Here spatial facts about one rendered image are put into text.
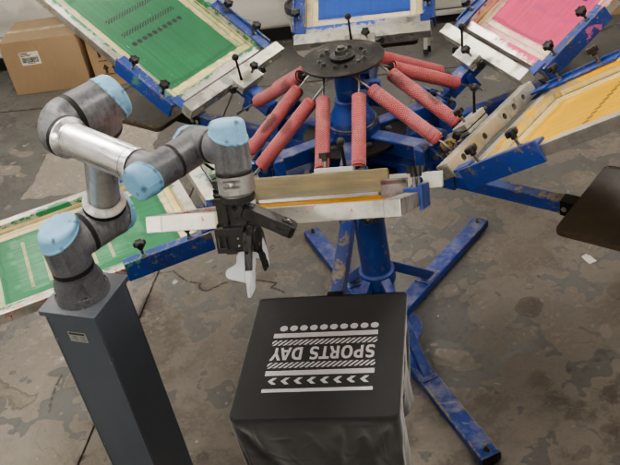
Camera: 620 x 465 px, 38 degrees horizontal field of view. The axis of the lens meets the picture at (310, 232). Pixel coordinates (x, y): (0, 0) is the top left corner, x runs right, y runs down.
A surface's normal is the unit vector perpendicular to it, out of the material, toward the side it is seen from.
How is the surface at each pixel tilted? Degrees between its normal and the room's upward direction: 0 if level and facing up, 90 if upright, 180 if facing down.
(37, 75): 90
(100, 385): 90
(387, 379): 0
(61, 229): 8
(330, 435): 100
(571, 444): 0
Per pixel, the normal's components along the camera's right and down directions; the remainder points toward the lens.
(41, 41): -0.07, 0.57
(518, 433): -0.17, -0.80
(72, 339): -0.34, 0.59
